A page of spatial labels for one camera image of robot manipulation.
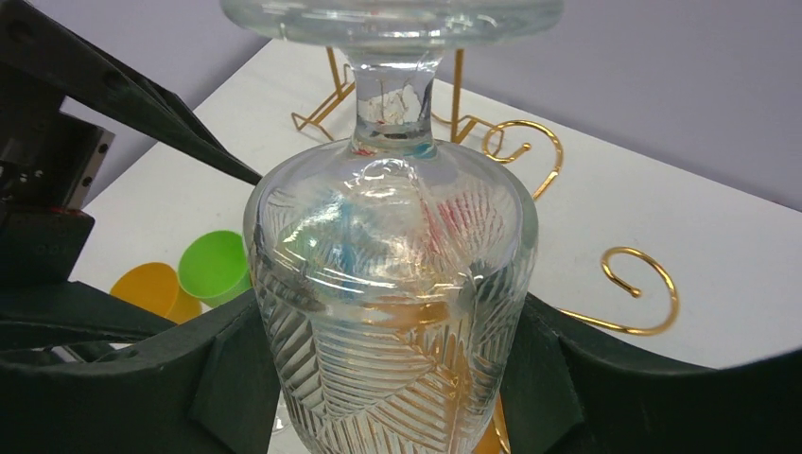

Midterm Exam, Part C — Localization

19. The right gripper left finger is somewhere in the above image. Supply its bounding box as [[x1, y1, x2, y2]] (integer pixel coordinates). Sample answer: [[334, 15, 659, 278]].
[[1, 282, 280, 453]]

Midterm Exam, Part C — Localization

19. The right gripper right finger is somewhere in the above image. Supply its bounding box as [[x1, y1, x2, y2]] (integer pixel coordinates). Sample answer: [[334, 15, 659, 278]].
[[500, 295, 801, 453]]

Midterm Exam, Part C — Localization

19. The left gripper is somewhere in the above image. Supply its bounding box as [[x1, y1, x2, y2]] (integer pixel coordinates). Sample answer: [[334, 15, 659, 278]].
[[1, 1, 261, 288]]

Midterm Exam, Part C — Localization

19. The gold hook rack wooden base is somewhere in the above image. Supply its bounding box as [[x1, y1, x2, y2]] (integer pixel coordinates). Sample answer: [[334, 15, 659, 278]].
[[479, 118, 681, 454]]

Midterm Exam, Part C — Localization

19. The clear patterned wine glass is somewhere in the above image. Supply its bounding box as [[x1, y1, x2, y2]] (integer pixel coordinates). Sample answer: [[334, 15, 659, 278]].
[[221, 1, 564, 453]]

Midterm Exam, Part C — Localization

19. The orange plastic goblet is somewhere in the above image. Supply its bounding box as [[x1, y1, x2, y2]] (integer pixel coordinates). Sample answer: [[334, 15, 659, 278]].
[[110, 262, 201, 324]]

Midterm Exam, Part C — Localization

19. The green plastic goblet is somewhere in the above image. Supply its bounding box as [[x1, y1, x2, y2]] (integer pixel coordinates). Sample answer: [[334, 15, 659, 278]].
[[177, 230, 252, 308]]

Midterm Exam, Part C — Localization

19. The tall gold wire glass rack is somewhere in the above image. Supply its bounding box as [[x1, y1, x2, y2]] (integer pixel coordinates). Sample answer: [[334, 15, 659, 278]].
[[290, 47, 504, 149]]

